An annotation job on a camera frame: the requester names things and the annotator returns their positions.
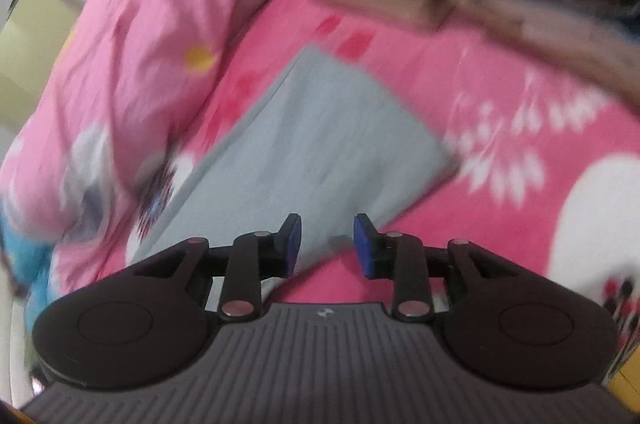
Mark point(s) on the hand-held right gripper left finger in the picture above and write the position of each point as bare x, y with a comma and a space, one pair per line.
295, 249

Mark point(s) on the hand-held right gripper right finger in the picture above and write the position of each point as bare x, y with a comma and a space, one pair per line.
362, 249

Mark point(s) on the grey sweatpants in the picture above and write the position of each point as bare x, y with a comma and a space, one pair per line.
310, 144

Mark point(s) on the pink and teal floral duvet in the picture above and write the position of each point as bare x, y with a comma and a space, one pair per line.
125, 54

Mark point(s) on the beige folded pants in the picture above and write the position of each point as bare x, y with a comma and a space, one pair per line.
575, 54

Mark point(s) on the yellow-green wardrobe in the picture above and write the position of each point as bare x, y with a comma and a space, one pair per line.
30, 44

